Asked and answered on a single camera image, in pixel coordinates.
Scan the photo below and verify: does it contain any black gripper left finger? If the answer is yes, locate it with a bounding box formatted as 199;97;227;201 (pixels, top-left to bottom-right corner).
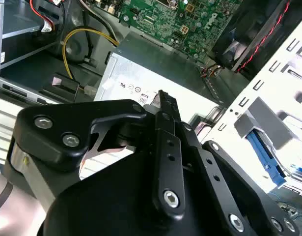
13;89;187;218

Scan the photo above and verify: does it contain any hard disk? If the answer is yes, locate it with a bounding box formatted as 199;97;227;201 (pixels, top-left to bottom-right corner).
247;127;288;191

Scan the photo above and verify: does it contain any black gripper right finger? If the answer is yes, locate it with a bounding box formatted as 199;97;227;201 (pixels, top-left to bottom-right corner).
176;121;301;236

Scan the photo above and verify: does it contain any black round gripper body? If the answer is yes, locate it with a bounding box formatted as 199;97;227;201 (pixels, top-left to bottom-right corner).
36;147;230;236

